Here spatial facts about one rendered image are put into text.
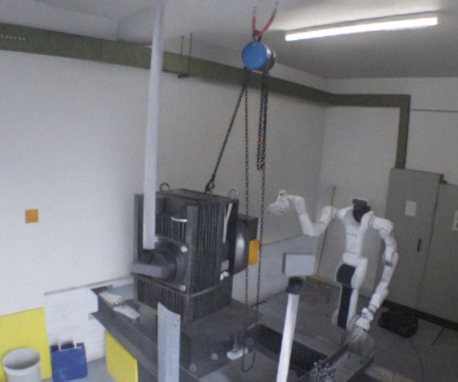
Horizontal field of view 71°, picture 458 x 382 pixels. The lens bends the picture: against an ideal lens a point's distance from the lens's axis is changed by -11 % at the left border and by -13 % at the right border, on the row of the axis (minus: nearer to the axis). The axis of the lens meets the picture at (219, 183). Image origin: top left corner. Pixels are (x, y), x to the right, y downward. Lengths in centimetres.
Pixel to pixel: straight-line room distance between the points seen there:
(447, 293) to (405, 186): 133
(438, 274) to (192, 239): 321
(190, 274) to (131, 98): 162
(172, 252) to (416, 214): 314
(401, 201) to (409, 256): 65
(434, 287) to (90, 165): 384
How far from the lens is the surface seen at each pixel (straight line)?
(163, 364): 224
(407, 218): 451
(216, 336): 210
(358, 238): 269
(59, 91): 283
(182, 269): 204
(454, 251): 443
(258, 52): 192
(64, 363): 315
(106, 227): 308
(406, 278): 466
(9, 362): 309
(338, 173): 510
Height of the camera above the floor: 200
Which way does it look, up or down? 8 degrees down
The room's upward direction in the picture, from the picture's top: 4 degrees clockwise
